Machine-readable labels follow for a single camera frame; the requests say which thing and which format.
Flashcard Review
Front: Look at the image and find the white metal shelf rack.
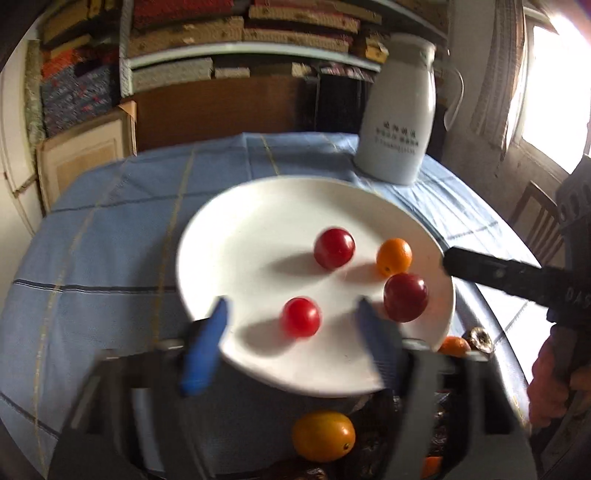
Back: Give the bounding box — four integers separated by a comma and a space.
119, 0, 448, 97

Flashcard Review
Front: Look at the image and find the patterned curtain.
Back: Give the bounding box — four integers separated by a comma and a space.
471, 0, 526, 153

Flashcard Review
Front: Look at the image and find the light wooden cabinet door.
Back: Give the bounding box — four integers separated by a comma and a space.
37, 102, 138, 213

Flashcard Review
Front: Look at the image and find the yellow oval tomato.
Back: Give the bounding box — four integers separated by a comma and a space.
292, 411, 356, 462

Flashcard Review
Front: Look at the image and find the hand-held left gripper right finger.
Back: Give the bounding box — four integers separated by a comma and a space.
355, 298, 539, 480

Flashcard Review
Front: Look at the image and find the dark wooden chair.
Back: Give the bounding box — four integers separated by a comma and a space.
510, 181, 566, 266

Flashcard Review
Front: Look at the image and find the row of woven flat boxes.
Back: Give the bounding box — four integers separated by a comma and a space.
127, 0, 389, 93

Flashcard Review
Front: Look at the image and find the bright window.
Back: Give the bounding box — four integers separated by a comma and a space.
522, 14, 591, 158

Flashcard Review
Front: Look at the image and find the brown wooden board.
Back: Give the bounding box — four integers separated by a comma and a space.
134, 76, 305, 151

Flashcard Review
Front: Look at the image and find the small orange kumquat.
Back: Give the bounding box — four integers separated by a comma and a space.
376, 238, 413, 277

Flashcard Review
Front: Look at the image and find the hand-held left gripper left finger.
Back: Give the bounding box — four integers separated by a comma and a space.
48, 298, 232, 480

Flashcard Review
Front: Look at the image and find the stack of patterned boxes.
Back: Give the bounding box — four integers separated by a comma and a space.
39, 0, 122, 137

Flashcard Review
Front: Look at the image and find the white oval plate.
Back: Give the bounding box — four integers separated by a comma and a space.
177, 176, 456, 398

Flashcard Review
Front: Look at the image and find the person's right hand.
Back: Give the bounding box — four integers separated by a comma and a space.
527, 325, 578, 428

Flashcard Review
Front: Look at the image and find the white printed jug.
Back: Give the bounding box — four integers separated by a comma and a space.
354, 33, 464, 185

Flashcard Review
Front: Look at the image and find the blue checked tablecloth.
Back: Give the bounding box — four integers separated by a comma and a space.
0, 132, 555, 480

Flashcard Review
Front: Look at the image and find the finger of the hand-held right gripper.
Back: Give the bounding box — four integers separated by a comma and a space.
443, 247, 555, 308

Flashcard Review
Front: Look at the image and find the dark water chestnut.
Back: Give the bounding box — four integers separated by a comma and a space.
464, 326, 494, 354

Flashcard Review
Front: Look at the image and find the red cherry tomato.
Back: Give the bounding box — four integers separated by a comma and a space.
314, 227, 356, 270
281, 296, 322, 339

